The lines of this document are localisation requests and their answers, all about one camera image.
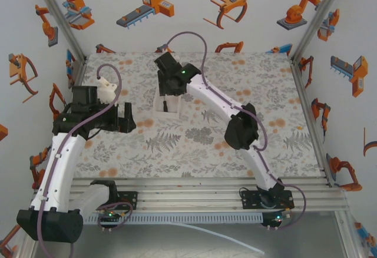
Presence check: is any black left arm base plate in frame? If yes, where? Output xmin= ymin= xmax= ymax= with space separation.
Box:
xmin=115 ymin=191 xmax=140 ymax=211

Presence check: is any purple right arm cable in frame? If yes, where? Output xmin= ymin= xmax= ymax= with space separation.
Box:
xmin=163 ymin=31 xmax=309 ymax=231

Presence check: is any white slotted cable duct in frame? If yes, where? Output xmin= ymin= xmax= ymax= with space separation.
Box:
xmin=84 ymin=211 xmax=264 ymax=224

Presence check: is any aluminium frame post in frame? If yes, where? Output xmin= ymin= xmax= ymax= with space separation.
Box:
xmin=31 ymin=0 xmax=88 ymax=64
xmin=289 ymin=0 xmax=352 ymax=64

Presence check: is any aluminium base rail bed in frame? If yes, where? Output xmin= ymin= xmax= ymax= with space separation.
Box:
xmin=35 ymin=177 xmax=348 ymax=213

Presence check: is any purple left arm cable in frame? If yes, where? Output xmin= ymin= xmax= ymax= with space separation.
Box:
xmin=36 ymin=63 xmax=123 ymax=258

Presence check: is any floral patterned table mat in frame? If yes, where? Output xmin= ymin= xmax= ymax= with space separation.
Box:
xmin=72 ymin=51 xmax=322 ymax=179

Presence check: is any right circuit board green light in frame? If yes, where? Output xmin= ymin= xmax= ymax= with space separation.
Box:
xmin=260 ymin=213 xmax=292 ymax=230

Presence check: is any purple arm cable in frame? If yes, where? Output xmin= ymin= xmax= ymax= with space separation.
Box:
xmin=36 ymin=63 xmax=123 ymax=258
xmin=163 ymin=31 xmax=309 ymax=231

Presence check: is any aluminium side frame rail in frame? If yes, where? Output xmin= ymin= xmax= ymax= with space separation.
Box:
xmin=290 ymin=59 xmax=335 ymax=187

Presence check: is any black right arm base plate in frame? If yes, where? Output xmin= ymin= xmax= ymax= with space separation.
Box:
xmin=240 ymin=189 xmax=295 ymax=210

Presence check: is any white rectangular bin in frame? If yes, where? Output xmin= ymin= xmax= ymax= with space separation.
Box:
xmin=153 ymin=92 xmax=183 ymax=120

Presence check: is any circuit board green light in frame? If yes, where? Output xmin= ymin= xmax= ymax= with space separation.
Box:
xmin=98 ymin=210 xmax=122 ymax=227
xmin=260 ymin=213 xmax=292 ymax=230

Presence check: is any left circuit board green light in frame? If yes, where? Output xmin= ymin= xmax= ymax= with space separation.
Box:
xmin=98 ymin=210 xmax=122 ymax=227

